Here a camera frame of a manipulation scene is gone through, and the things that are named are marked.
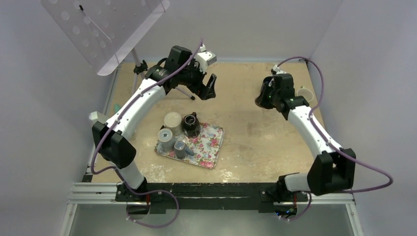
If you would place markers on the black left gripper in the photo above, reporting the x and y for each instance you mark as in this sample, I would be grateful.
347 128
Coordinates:
204 92

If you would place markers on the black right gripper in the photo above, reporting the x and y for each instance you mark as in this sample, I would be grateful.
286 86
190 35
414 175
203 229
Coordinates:
271 85

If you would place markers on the small brown mug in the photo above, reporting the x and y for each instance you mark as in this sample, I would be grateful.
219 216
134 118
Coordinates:
263 101

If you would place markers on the light green mug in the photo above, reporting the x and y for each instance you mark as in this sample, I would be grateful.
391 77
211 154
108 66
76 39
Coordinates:
306 93

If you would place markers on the small blue-grey mug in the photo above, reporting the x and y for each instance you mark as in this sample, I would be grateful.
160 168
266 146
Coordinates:
182 150

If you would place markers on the dark blue mug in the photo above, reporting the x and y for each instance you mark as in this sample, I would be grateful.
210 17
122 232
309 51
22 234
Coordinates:
266 84

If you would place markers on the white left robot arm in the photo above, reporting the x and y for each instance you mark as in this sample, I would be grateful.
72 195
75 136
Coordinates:
111 138

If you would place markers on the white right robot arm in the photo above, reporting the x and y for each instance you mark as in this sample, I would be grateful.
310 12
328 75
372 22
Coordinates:
333 168

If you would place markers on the black glossy mug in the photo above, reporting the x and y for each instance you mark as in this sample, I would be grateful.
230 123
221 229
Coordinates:
191 125

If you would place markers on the cream white mug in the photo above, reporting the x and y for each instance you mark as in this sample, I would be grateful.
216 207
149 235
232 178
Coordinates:
173 121

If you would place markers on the light grey mug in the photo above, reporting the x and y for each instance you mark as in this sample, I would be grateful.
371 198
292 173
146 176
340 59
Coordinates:
166 140

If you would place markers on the floral serving tray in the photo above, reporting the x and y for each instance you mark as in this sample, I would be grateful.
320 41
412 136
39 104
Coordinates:
206 146

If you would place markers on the white angular block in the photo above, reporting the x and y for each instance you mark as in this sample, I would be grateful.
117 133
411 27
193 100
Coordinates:
98 120

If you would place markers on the white music stand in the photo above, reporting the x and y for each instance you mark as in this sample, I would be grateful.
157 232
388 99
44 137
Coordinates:
106 31

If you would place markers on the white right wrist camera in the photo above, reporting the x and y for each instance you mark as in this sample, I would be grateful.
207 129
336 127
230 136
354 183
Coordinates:
277 70

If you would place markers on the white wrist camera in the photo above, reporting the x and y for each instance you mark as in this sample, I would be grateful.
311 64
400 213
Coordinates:
205 58
277 70

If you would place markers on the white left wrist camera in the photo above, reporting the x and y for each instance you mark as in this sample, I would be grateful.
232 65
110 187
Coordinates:
205 58

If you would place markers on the teal handle tool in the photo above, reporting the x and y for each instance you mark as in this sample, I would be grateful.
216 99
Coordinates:
116 107

